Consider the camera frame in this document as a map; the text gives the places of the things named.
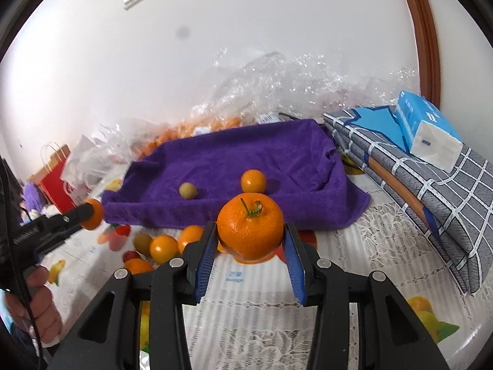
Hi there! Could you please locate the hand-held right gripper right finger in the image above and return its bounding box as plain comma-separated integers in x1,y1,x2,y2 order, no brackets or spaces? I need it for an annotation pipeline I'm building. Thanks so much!
283,223,451,370

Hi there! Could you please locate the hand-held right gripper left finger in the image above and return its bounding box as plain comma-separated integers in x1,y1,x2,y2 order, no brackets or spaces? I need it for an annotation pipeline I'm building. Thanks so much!
46,221,220,370

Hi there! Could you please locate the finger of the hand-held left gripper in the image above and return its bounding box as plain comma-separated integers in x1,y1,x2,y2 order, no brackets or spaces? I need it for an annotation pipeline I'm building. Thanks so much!
33,221,83,257
23,202,97,240

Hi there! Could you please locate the medium orange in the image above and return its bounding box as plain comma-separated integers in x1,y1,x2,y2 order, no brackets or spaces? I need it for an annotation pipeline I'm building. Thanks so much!
81,198,105,232

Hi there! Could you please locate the small orange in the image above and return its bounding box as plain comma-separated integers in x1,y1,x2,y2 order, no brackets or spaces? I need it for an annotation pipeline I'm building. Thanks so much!
177,225,205,253
122,258,155,275
240,170,267,194
149,235,179,265

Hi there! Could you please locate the large orange with stem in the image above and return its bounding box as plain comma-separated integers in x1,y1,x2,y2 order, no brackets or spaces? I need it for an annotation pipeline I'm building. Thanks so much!
216,192,285,261

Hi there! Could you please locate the purple towel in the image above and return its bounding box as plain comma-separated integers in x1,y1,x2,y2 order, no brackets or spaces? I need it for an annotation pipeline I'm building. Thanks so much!
101,119,372,232

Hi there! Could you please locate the person's left hand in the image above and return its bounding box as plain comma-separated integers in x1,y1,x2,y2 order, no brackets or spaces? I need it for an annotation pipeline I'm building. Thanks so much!
6,266,63,349

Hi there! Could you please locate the red paper bag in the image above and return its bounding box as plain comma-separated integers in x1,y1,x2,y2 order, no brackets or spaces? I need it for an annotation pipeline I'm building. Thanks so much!
27,142,78,214

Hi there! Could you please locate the purple plush toy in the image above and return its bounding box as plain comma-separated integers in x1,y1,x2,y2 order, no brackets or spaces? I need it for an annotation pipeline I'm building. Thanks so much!
21,183,43,216

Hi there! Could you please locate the white plastic bag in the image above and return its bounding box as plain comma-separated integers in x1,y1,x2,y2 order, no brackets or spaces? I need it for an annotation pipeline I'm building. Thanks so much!
59,123,133,205

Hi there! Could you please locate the small green fruit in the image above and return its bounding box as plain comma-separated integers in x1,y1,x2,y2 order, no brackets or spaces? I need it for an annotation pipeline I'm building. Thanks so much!
133,233,153,256
179,182,199,201

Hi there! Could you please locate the crumpled clear plastic bag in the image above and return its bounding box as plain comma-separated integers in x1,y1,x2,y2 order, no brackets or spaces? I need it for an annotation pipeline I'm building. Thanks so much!
98,117,155,162

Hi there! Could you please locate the fruit print lace tablecloth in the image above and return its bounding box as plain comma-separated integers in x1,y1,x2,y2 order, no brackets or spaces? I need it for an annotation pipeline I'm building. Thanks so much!
23,139,493,370

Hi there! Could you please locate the folded grey checkered cloth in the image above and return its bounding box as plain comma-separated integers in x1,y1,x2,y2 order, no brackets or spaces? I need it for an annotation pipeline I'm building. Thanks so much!
323,105,493,297

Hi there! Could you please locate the clear plastic bag of oranges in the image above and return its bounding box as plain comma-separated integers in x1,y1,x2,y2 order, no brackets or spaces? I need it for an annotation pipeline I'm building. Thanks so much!
131,48,418,158

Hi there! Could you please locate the blue tissue pack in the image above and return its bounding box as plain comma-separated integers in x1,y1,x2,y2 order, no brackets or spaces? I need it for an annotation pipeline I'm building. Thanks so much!
393,90,464,173

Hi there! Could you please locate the brown wooden door frame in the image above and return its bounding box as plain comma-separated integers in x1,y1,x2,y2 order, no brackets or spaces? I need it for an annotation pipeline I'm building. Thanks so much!
395,0,442,106

